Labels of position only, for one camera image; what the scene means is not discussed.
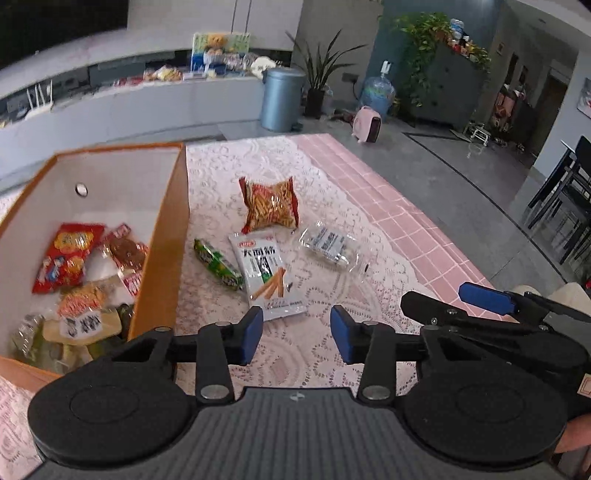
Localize blue water bottle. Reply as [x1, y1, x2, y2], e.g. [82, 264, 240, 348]
[359, 59, 397, 119]

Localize black dining chairs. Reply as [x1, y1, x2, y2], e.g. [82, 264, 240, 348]
[526, 135, 591, 267]

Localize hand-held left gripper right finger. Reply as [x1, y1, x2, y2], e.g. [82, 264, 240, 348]
[329, 305, 491, 408]

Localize black television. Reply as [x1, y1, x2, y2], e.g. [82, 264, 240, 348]
[0, 0, 129, 71]

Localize orange noodle snack packet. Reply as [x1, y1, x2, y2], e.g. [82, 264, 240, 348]
[238, 175, 300, 234]

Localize small white step stool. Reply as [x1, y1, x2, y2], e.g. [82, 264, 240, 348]
[468, 122, 493, 147]

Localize grey cabinet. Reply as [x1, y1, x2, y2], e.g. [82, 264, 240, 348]
[411, 41, 491, 131]

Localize white black print packet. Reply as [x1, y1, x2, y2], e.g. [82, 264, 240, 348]
[43, 308, 122, 348]

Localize red snack packet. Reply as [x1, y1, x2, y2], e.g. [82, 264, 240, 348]
[31, 223, 106, 295]

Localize potted green plant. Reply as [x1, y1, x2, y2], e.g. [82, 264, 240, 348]
[286, 30, 366, 120]

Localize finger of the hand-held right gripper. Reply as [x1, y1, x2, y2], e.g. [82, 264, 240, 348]
[458, 282, 591, 331]
[400, 291, 555, 335]

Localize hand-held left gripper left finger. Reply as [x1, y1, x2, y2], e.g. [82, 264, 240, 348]
[108, 305, 265, 404]

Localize white breadstick snack packet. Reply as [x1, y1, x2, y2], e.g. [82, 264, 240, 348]
[228, 232, 310, 323]

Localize pink heater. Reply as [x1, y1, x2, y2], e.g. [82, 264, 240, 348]
[351, 106, 383, 144]

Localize green snack packet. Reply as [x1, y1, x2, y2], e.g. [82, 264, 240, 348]
[193, 238, 245, 292]

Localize clear snack packet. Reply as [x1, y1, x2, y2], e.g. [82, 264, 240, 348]
[298, 221, 370, 276]
[11, 314, 47, 361]

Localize beige cushion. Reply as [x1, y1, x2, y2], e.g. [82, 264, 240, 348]
[508, 281, 591, 320]

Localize long white media cabinet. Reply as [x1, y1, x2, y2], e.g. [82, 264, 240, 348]
[0, 69, 274, 182]

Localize orange cardboard box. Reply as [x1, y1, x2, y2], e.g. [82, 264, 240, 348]
[0, 142, 191, 393]

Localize blue-grey trash can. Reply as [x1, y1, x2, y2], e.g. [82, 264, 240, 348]
[259, 66, 308, 134]

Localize plush toy display box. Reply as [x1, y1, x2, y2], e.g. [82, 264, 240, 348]
[191, 31, 253, 75]

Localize small orange snack packet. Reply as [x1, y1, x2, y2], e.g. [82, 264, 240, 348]
[57, 282, 116, 319]

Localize person's right hand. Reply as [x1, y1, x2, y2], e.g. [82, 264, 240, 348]
[555, 412, 591, 456]

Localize hanging green plant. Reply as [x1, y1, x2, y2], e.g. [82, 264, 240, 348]
[392, 11, 493, 112]

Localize red white cookie packet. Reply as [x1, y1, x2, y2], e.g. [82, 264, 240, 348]
[104, 223, 150, 297]

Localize pink checked tablecloth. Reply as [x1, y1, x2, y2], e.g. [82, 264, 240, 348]
[288, 133, 509, 325]

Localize toys on cabinet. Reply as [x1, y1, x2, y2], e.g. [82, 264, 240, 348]
[447, 18, 491, 62]

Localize pile of snacks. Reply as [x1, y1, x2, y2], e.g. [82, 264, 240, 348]
[143, 65, 184, 84]

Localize white router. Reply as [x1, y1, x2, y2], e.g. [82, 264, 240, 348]
[25, 78, 55, 114]

